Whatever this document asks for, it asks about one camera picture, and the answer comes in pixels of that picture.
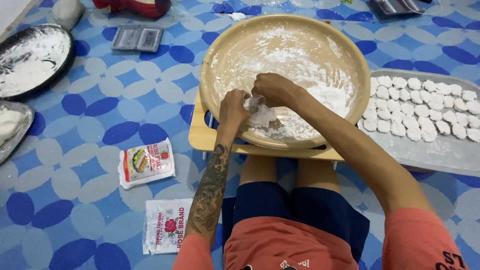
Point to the small white dough scrap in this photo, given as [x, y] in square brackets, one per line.
[237, 16]

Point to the person's right hand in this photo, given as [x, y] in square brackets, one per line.
[275, 89]

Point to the grey plastic compartment tray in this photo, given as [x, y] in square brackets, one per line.
[137, 38]

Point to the person's left fingers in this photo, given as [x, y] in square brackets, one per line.
[245, 98]

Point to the white dough ball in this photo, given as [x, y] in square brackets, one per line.
[68, 13]

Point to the small wooden folding table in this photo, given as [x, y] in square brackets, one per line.
[225, 140]

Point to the person's legs in blue shorts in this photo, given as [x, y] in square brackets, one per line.
[296, 202]

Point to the person's left hand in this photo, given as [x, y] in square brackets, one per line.
[233, 109]

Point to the metal tray with dough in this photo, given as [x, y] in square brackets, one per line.
[13, 127]

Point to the person's right fingers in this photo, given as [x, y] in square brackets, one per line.
[259, 92]

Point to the round black floured pan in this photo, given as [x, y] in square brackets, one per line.
[32, 62]

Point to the red and white bag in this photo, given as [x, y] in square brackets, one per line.
[135, 6]

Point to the rectangular metal baking tray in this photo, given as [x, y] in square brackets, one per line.
[431, 150]

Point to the full flour packet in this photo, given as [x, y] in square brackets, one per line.
[147, 162]

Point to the dark plastic tray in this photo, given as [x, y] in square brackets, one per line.
[395, 7]

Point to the person's orange shirt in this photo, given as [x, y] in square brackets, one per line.
[300, 247]

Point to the empty flat flour packet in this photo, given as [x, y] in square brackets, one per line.
[167, 227]

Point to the white dough lump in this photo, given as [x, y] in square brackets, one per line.
[260, 114]

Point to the round beige floured tray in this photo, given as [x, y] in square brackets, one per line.
[285, 80]

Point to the group of white dough pieces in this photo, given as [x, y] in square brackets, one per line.
[423, 108]

